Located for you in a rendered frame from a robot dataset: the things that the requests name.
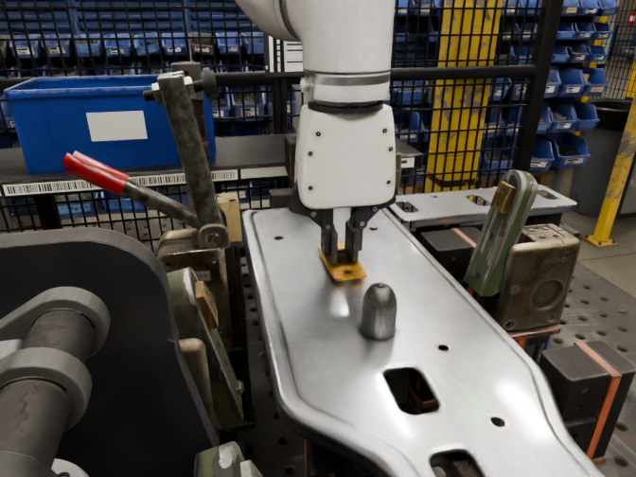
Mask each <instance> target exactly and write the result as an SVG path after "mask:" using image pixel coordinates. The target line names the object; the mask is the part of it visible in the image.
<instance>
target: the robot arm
mask: <svg viewBox="0 0 636 477"><path fill-rule="evenodd" d="M235 1H236V3H237V4H238V5H239V7H240V8H241V9H242V10H243V12H244V13H245V14H246V15H247V16H248V18H249V19H250V20H251V21H252V22H253V23H254V24H255V25H256V26H257V27H258V28H259V29H261V30H262V31H263V32H264V33H266V34H267V35H269V36H271V37H273V38H276V39H278V40H281V41H286V42H298V43H302V47H303V71H304V72H305V73H306V75H305V76H304V77H303V78H301V81H300V88H301V92H302V93H304V92H306V94H308V95H309V96H310V97H312V99H310V100H309V101H308V104H306V105H303V106H302V108H301V113H300V117H299V123H298V130H297V138H296V150H295V165H294V183H295V185H294V187H293V190H292V192H291V196H290V198H289V201H288V204H287V206H288V208H289V210H290V211H291V212H292V213H295V214H298V215H302V216H307V217H309V218H310V219H312V220H313V221H314V222H315V223H317V224H318V225H319V226H320V227H321V251H322V254H323V255H326V256H327V258H328V260H329V262H330V264H336V263H337V256H338V233H337V231H336V229H335V225H334V223H333V208H343V207H350V218H349V220H347V221H346V222H345V240H344V248H345V249H347V251H348V252H349V253H350V260H351V261H353V262H356V261H358V255H359V251H361V250H362V231H363V229H364V228H365V227H366V226H367V223H368V222H369V221H370V220H371V219H372V218H373V217H374V216H375V215H376V214H377V213H378V212H379V210H380V209H383V208H385V207H387V206H389V205H391V204H394V203H395V202H396V200H397V198H396V195H395V183H396V144H395V129H394V119H393V113H392V107H390V106H388V105H385V104H383V101H381V100H382V99H386V98H388V97H389V84H390V70H391V56H392V42H393V28H394V14H395V0H235Z"/></svg>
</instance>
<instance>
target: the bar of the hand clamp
mask: <svg viewBox="0 0 636 477"><path fill-rule="evenodd" d="M201 78H202V79H201V80H196V81H192V79H191V77H187V78H185V74H184V72H183V71H178V72H173V73H172V72H166V73H162V74H160V75H159V77H158V78H157V83H152V84H151V87H152V89H150V90H146V91H143V95H144V99H145V100H146V102H149V101H154V100H155V101H156V103H157V105H161V104H164V106H165V109H166V112H167V116H168V122H169V125H170V127H171V131H172V134H173V137H174V141H175V144H176V148H177V151H178V153H179V157H180V160H181V163H182V167H183V170H184V174H185V178H186V182H187V185H188V188H189V192H190V195H191V199H192V202H193V204H194V208H195V211H196V214H197V218H198V221H199V225H200V227H201V228H202V227H203V226H204V225H206V224H208V223H214V222H217V223H221V224H223V225H224V222H223V218H222V214H221V209H220V205H219V201H218V198H217V194H216V190H215V187H214V184H213V180H212V176H211V173H210V169H209V165H208V162H207V159H206V155H205V151H204V148H203V141H202V138H201V135H200V131H199V127H198V123H197V120H196V116H195V113H194V110H193V106H192V102H191V99H192V98H196V94H195V93H198V92H202V91H204V92H205V96H206V98H208V97H210V101H211V100H216V99H217V96H219V90H218V86H217V83H216V79H215V75H214V71H213V70H210V69H209V67H206V68H203V72H201ZM224 226H225V225H224Z"/></svg>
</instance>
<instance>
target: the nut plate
mask: <svg viewBox="0 0 636 477"><path fill-rule="evenodd" d="M318 250H319V252H320V254H321V256H322V258H323V260H324V262H325V263H326V265H327V268H328V270H329V272H330V274H331V276H332V278H333V279H334V280H336V281H343V280H350V279H359V278H365V277H367V272H366V271H365V269H364V268H363V266H362V264H361V263H360V261H359V260H358V261H356V262H353V261H351V260H350V253H349V252H348V251H347V249H345V243H344V242H341V243H338V256H337V263H336V264H330V262H329V260H328V258H327V256H326V255H323V254H322V251H321V245H319V246H318ZM341 251H343V252H344V254H342V255H340V254H339V253H340V252H341ZM346 272H351V273H352V274H345V273H346Z"/></svg>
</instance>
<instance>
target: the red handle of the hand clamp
mask: <svg viewBox="0 0 636 477"><path fill-rule="evenodd" d="M62 165H64V166H66V169H65V172H66V173H69V174H71V175H73V176H75V177H78V178H80V179H82V180H83V181H85V182H88V183H90V184H92V185H94V186H98V187H100V188H102V189H104V190H106V191H109V192H111V193H113V194H115V195H116V196H119V195H120V194H121V195H123V196H126V197H128V198H130V199H132V200H134V201H137V202H139V203H141V204H143V205H146V206H148V207H150V208H152V209H154V210H156V211H159V212H161V213H163V214H165V215H167V216H170V217H172V218H173V219H175V220H177V221H181V222H183V223H185V224H187V225H190V226H192V227H194V228H196V229H197V230H199V231H200V229H201V227H200V225H199V221H198V218H197V214H196V211H195V210H194V209H192V208H190V207H187V206H185V205H183V204H181V203H178V202H176V201H174V200H172V199H170V198H168V197H166V196H164V195H162V194H160V193H158V192H156V191H154V190H151V189H149V188H147V187H145V186H143V185H140V184H139V183H136V182H134V181H132V180H130V179H128V178H129V175H126V174H124V173H122V172H120V171H118V170H116V169H114V168H111V167H109V166H106V165H104V164H102V163H100V162H99V161H97V160H95V159H93V158H91V157H89V156H86V155H84V154H82V153H80V152H78V151H76V150H75V152H74V153H73V155H72V154H70V153H68V152H67V153H66V155H65V157H64V159H63V161H62Z"/></svg>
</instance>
